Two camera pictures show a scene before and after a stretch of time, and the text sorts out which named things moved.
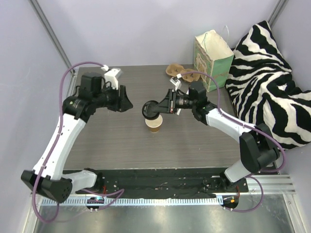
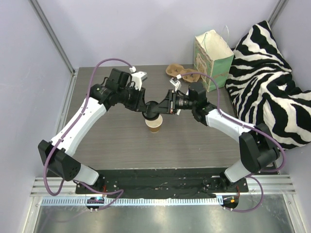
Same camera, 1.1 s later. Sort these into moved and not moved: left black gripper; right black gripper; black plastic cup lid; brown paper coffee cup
Moved: left black gripper
Not moved: right black gripper; brown paper coffee cup; black plastic cup lid
